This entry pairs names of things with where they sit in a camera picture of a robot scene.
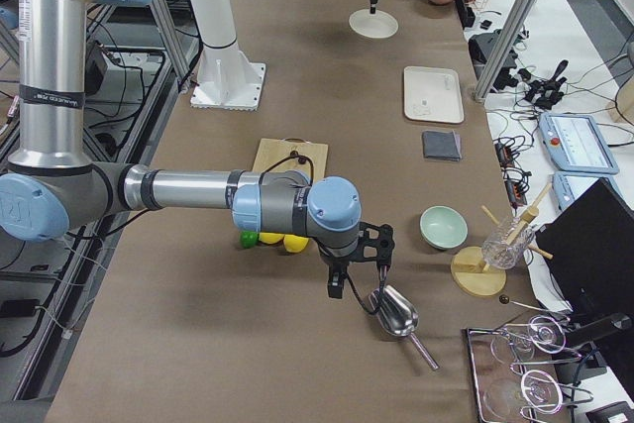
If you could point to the grey folded cloth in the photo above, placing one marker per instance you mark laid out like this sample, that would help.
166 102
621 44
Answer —
442 145

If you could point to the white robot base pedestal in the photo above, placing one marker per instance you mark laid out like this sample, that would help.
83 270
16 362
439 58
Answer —
226 79

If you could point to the yellow lemon lower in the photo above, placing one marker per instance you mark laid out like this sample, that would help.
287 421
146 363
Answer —
295 244

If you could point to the cream rabbit tray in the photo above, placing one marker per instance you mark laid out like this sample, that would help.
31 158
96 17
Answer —
432 94

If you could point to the aluminium frame post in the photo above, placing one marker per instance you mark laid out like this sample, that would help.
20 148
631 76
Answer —
514 21

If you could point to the black monitor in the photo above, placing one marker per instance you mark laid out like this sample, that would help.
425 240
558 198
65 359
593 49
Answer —
592 247

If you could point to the wooden cutting board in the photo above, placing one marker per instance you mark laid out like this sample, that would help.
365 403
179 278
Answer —
271 151

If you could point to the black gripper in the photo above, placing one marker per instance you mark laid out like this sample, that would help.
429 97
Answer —
331 263

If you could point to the metal scoop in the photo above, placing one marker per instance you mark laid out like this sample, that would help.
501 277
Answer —
399 318

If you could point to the yellow lemon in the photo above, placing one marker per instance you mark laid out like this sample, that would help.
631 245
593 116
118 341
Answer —
295 244
270 238

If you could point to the blue teach pendant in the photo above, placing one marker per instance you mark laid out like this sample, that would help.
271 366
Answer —
575 143

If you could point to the round cream plate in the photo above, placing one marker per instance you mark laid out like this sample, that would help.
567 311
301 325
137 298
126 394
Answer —
378 25

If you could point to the wire glass rack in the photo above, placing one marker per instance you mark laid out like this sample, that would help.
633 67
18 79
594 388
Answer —
513 371

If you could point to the clear glass cup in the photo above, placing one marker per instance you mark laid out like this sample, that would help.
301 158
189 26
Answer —
506 244

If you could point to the yellow lemon upper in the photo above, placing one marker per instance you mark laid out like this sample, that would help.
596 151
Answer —
270 238

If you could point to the wooden cup rack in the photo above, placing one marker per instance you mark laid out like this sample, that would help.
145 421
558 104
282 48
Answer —
481 271

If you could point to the mint green bowl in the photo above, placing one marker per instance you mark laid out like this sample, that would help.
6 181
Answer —
443 228

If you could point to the green lime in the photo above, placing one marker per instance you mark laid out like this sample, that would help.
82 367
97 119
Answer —
248 239

